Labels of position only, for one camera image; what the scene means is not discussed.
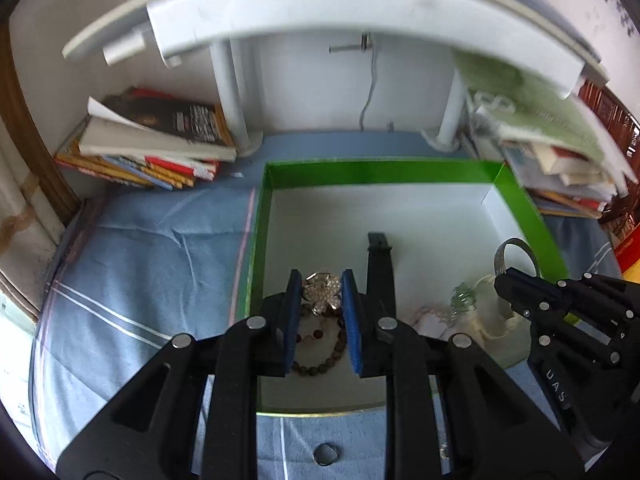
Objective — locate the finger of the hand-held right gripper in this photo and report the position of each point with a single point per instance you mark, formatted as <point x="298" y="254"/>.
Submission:
<point x="530" y="287"/>
<point x="575" y="340"/>

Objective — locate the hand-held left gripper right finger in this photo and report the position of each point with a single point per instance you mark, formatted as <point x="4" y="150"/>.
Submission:
<point x="350" y="320"/>

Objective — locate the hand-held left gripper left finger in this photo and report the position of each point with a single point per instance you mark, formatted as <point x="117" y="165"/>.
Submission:
<point x="292" y="320"/>

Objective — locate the rhinestone flower brooch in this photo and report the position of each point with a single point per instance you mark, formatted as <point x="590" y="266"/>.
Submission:
<point x="322" y="290"/>

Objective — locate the silver metal bangle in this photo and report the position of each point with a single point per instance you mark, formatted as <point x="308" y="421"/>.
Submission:
<point x="497" y="257"/>

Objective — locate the green cardboard box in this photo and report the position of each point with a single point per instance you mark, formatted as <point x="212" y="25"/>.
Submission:
<point x="320" y="220"/>

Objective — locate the red and yellow box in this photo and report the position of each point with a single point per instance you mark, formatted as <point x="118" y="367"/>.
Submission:
<point x="629" y="255"/>

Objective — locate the large pile of books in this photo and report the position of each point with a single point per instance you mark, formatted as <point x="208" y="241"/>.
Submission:
<point x="550" y="150"/>

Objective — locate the blue striped cloth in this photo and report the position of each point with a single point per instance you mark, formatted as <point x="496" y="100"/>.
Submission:
<point x="150" y="260"/>

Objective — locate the carved wooden headboard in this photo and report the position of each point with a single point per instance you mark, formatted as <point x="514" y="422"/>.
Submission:
<point x="615" y="120"/>

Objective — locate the small stack of books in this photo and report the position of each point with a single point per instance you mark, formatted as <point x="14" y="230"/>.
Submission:
<point x="150" y="140"/>

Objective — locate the beige curtain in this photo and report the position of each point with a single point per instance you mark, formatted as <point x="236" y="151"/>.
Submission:
<point x="20" y="240"/>

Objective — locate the white desk shelf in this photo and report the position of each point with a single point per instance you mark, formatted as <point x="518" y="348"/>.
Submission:
<point x="300" y="15"/>

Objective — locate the wall photo collage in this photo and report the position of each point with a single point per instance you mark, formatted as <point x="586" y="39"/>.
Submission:
<point x="612" y="0"/>

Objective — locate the brown wooden window frame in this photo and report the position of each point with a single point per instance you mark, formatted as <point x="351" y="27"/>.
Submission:
<point x="35" y="150"/>

